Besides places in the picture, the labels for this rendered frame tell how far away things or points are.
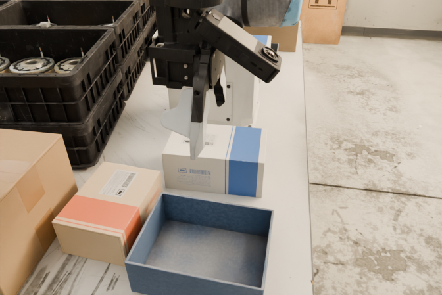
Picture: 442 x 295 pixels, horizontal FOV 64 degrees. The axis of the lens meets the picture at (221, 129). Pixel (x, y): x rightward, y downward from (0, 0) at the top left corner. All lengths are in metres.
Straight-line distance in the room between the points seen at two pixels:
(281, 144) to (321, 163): 1.14
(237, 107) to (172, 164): 0.26
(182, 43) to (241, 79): 0.40
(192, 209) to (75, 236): 0.19
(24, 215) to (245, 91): 0.52
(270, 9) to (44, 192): 0.64
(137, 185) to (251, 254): 0.23
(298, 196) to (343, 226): 0.96
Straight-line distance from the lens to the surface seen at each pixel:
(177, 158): 0.69
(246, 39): 0.45
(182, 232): 0.66
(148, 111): 1.02
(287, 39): 1.43
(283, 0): 0.91
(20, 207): 0.62
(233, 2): 0.94
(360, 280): 1.54
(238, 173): 0.69
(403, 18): 4.15
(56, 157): 0.67
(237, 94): 0.86
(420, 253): 1.72
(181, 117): 0.46
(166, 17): 0.45
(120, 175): 0.68
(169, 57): 0.45
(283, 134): 0.92
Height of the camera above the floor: 1.20
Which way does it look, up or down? 33 degrees down
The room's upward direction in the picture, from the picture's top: straight up
